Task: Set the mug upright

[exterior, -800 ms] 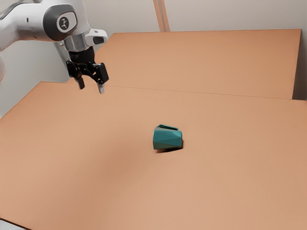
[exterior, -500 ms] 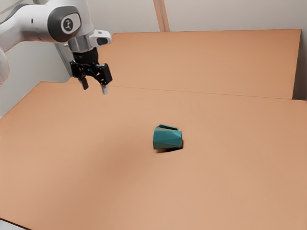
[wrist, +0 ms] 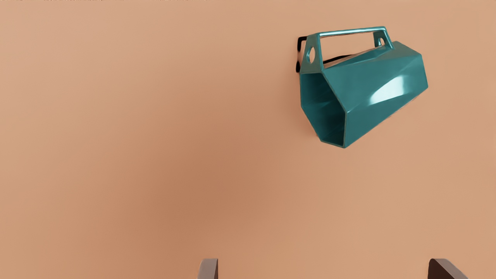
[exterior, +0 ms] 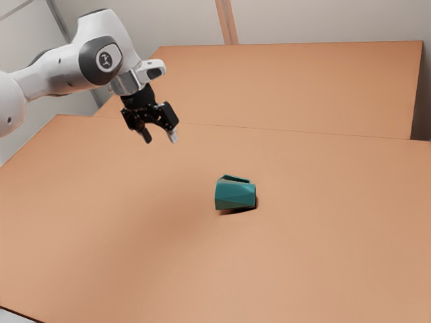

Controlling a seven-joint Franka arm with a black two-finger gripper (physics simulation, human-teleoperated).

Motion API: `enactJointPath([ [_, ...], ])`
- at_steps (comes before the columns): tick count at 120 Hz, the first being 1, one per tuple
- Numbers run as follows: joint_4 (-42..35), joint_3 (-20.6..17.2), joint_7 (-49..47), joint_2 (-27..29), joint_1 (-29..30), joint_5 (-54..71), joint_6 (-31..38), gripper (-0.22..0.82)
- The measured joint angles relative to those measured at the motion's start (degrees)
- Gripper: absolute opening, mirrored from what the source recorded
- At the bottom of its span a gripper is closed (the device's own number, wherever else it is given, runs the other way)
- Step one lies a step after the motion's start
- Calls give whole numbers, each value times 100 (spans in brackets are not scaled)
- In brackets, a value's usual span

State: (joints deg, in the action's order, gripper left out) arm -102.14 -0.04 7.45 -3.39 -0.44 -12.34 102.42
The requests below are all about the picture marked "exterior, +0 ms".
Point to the teal faceted mug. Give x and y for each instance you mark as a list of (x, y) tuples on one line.
[(234, 195)]

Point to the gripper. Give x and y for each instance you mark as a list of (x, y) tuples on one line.
[(139, 101)]

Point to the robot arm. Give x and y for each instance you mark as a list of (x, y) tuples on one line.
[(64, 67)]

